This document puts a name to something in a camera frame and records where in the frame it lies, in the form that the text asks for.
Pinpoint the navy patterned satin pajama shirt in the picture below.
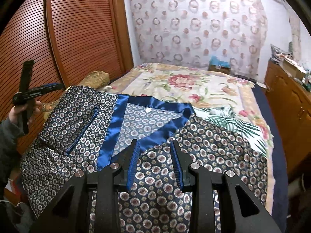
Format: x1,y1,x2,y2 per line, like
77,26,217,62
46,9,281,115
21,86,268,232

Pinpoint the person's left hand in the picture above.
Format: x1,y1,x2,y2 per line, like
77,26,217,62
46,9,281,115
8,100,42,125

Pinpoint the floral palm leaf blanket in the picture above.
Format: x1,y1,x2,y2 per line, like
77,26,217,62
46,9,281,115
109,63,275,212

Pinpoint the beige golden pillow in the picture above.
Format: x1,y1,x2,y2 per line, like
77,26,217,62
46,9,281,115
41,71,110,121

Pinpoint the brown louvered wardrobe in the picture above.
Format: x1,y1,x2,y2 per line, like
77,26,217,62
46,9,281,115
0,0,135,156

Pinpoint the teal box behind bed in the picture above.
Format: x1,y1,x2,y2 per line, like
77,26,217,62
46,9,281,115
208,56,230,75

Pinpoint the navy blue bed sheet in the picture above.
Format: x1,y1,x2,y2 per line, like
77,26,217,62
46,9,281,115
252,85,288,232

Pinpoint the wooden sideboard cabinet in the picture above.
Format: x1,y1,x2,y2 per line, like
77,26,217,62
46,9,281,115
265,61,310,177

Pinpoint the pink circle patterned curtain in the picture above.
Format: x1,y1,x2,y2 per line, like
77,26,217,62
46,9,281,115
129,0,267,79

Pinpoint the clutter on sideboard top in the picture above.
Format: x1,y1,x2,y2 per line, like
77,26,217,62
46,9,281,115
270,44,310,92

